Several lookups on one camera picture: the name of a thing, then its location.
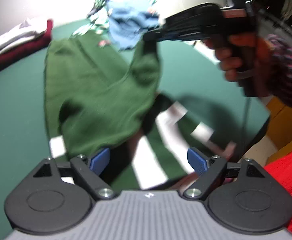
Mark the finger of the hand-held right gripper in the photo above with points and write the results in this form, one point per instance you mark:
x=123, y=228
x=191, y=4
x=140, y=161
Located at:
x=198, y=17
x=176, y=35

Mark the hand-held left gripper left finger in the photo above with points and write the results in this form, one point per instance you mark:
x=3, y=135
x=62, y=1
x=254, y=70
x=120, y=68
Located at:
x=100, y=158

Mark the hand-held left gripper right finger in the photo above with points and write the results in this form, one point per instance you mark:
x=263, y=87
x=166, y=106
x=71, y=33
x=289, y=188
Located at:
x=197, y=160

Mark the green white striped sweater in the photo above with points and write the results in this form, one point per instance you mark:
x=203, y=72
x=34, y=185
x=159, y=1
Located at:
x=98, y=92

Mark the person's right forearm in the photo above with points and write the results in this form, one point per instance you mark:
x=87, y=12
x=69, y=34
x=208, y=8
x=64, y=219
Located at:
x=288, y=67

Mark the person's right hand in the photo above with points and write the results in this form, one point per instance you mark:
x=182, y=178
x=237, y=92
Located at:
x=226, y=65

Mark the blue knit bear sweater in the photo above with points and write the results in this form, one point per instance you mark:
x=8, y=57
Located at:
x=126, y=30

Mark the green white thin-striped shirt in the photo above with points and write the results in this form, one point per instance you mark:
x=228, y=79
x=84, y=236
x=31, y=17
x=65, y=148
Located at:
x=98, y=22

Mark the person's red clothing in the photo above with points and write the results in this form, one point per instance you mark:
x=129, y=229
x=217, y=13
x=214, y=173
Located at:
x=286, y=180

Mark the yellow wooden cabinet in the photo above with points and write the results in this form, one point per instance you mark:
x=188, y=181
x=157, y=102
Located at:
x=281, y=120

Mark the dark red folded sweater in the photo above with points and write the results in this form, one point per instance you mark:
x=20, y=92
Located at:
x=28, y=47

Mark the white folded garment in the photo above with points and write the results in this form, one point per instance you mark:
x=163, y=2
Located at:
x=18, y=33

